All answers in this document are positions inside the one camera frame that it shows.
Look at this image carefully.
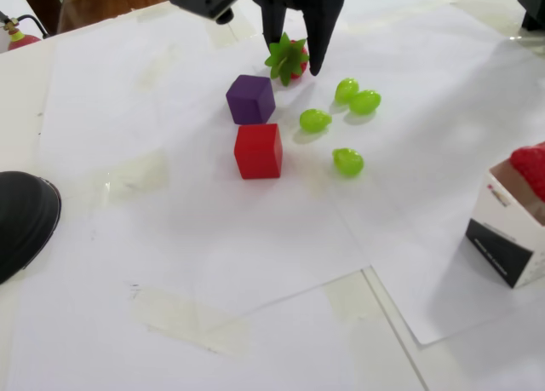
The red strawberry with green leaves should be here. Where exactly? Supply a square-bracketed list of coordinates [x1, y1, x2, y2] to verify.
[509, 142, 545, 204]
[264, 31, 311, 88]

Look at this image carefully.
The white and black cardboard box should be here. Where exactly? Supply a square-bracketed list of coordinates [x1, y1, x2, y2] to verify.
[464, 152, 545, 290]

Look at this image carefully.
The green grape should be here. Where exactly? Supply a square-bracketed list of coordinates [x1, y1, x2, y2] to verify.
[299, 108, 332, 133]
[348, 89, 382, 116]
[331, 147, 365, 178]
[335, 78, 360, 105]

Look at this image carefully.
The purple cube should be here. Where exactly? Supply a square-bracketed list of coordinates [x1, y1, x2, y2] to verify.
[225, 74, 277, 125]

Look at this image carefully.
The red cube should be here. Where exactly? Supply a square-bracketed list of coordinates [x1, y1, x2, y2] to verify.
[233, 123, 284, 181]

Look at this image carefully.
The white paper sheet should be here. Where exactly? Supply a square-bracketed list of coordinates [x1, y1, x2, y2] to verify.
[229, 0, 545, 348]
[148, 37, 370, 322]

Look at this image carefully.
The beige tape strip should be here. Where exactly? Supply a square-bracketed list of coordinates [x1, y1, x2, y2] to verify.
[90, 148, 170, 205]
[129, 285, 255, 357]
[321, 270, 387, 324]

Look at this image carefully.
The dark wooden cabinet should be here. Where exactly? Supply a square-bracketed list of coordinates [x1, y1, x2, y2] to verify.
[15, 0, 69, 37]

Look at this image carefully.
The red fire extinguisher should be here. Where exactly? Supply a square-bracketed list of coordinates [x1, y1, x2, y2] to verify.
[0, 11, 51, 52]

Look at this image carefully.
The black round object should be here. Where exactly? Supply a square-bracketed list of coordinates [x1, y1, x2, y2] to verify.
[0, 170, 63, 286]

